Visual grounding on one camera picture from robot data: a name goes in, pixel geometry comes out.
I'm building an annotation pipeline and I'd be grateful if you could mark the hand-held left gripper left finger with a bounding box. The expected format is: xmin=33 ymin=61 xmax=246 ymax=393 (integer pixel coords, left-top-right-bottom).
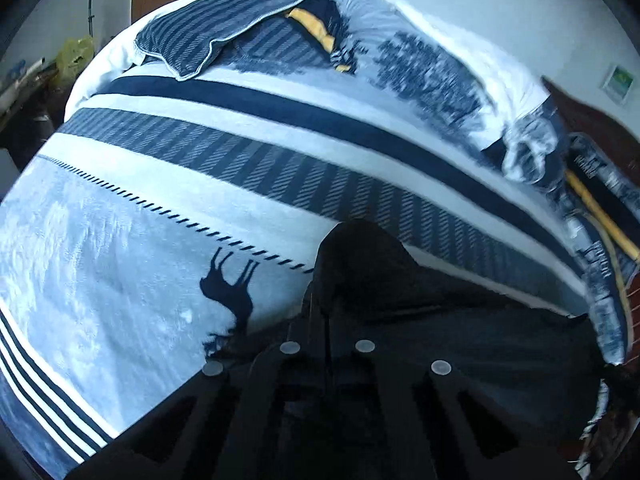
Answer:
xmin=65 ymin=280 xmax=331 ymax=480

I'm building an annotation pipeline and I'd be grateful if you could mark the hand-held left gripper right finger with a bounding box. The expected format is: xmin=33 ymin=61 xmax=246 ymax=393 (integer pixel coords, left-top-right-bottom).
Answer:
xmin=328 ymin=305 xmax=591 ymax=480

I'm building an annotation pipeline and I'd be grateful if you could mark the black puffer jacket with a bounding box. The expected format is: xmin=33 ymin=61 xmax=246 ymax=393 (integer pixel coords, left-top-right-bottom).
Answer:
xmin=205 ymin=219 xmax=608 ymax=466

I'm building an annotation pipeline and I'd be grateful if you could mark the blue patterned bed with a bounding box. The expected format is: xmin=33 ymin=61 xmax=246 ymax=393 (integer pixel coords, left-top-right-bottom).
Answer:
xmin=0 ymin=0 xmax=628 ymax=466

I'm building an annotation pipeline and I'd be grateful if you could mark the folded blue white quilt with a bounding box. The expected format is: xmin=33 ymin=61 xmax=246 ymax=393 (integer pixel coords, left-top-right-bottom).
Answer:
xmin=220 ymin=0 xmax=571 ymax=186

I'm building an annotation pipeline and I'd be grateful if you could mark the navy pillow with yellow stripe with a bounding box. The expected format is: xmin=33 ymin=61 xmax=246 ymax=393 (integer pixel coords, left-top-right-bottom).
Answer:
xmin=565 ymin=132 xmax=640 ymax=266

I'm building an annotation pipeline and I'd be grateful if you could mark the blue striped pillow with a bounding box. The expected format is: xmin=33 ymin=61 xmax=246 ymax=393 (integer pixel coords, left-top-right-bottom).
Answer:
xmin=135 ymin=0 xmax=323 ymax=81

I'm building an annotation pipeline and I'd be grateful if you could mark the dark wooden headboard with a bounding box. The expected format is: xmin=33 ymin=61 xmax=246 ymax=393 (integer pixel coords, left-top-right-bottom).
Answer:
xmin=542 ymin=76 xmax=640 ymax=311

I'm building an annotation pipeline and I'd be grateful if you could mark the yellow plastic bag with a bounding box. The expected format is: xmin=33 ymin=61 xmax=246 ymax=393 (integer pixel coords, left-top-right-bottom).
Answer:
xmin=54 ymin=36 xmax=96 ymax=78

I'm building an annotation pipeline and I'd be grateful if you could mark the cluttered wooden side table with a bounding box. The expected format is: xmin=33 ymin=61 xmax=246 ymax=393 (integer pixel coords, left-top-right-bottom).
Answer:
xmin=0 ymin=57 xmax=66 ymax=126

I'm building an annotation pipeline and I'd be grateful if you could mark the framed wall picture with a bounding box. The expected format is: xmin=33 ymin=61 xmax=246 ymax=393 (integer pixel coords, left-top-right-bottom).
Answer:
xmin=602 ymin=64 xmax=636 ymax=106

